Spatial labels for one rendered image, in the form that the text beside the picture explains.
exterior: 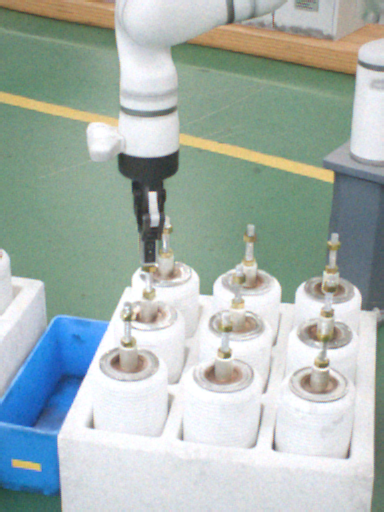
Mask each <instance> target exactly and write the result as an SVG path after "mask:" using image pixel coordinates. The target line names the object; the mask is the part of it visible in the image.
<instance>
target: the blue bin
mask: <svg viewBox="0 0 384 512"><path fill-rule="evenodd" d="M108 326H110V323H109V322H107V321H100V320H93V319H84V318H77V317H71V316H70V315H57V316H55V317H54V318H53V319H52V320H51V321H50V324H49V325H48V327H47V328H46V330H45V331H44V333H43V334H42V336H41V337H40V339H39V340H38V342H37V343H36V345H35V346H34V348H33V349H32V351H31V352H30V355H29V356H28V358H27V359H26V360H25V362H24V363H23V365H22V366H21V368H20V369H19V371H18V372H17V373H18V374H17V375H16V377H15V378H14V380H13V381H12V383H11V384H10V386H9V387H8V389H7V390H6V392H5V393H4V395H3V396H2V399H1V400H0V486H1V487H2V488H3V489H8V490H13V491H16V490H19V491H26V492H32V493H37V494H43V495H50V496H58V495H61V482H60V464H59V447H58V436H59V433H60V431H61V429H62V427H63V425H64V424H65V421H66V419H67V417H68V414H69V412H70V411H69V410H71V409H70V408H71V406H72V404H73V402H74V400H75V397H76V395H77V393H78V391H79V389H80V387H81V385H82V383H83V381H84V378H85V377H86V374H87V371H88V369H89V367H90V365H91V363H92V360H93V358H94V356H95V354H96V352H97V350H98V348H99V346H100V342H101V340H102V338H103V336H104V334H105V332H106V331H107V328H108Z"/></svg>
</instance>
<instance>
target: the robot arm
mask: <svg viewBox="0 0 384 512"><path fill-rule="evenodd" d="M287 1H288V0H116V3H115V12H114V20H115V31H116V41H117V48H118V55H119V60H120V68H121V81H120V98H121V102H120V114H119V122H118V127H112V126H110V125H106V124H104V123H101V122H92V123H90V124H89V127H88V131H86V133H87V145H88V150H89V154H90V158H91V160H92V161H94V162H105V161H108V160H111V159H112V158H114V157H115V156H116V155H117V154H119V155H118V170H119V172H120V174H121V175H122V176H125V177H127V178H129V179H132V181H131V191H132V194H133V205H134V213H135V219H136V221H137V231H138V232H139V258H140V262H141V264H142V265H145V266H146V265H156V264H158V262H159V253H158V252H159V245H158V240H162V237H163V229H164V223H165V219H166V215H165V213H164V202H165V201H166V189H165V187H164V188H163V180H164V179H166V178H171V177H173V176H174V174H175V173H176V172H177V171H178V167H179V141H180V122H179V114H177V109H178V74H177V69H176V66H175V64H173V62H172V59H171V54H170V46H174V45H177V44H180V43H183V42H185V41H187V40H190V39H192V38H195V37H197V36H199V35H202V34H204V33H206V32H208V31H210V30H211V29H213V28H215V27H219V26H225V25H230V24H234V23H238V22H241V21H246V20H250V19H254V18H258V17H261V16H264V15H267V14H270V13H272V12H274V11H276V10H278V9H279V8H281V7H282V6H283V5H284V3H286V2H287ZM356 8H357V12H358V15H359V18H360V19H361V20H362V21H363V22H365V23H369V24H376V25H378V23H379V25H381V24H384V0H356ZM353 103H354V111H353V121H352V131H351V140H350V150H349V156H350V157H351V158H352V159H353V160H355V161H357V162H359V163H362V164H366V165H371V166H379V167H384V37H383V38H382V39H379V40H376V41H372V42H369V43H366V44H363V45H362V46H361V47H360V49H359V52H358V61H357V71H356V81H355V92H354V101H353Z"/></svg>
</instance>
